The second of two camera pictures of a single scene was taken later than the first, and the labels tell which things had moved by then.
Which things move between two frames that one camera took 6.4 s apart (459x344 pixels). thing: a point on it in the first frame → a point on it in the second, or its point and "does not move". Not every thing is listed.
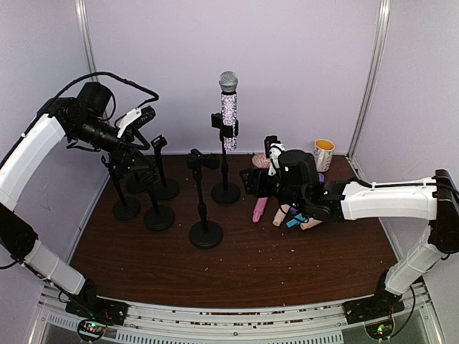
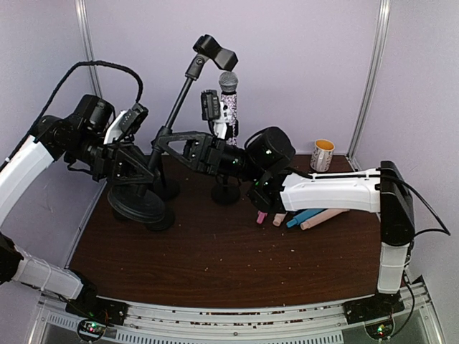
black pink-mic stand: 204,233 → 143,203
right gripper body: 257,176 → 211,161
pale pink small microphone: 280,213 does not move
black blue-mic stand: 163,189 does not move
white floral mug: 323,151 does not move
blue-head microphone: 296,220 does not move
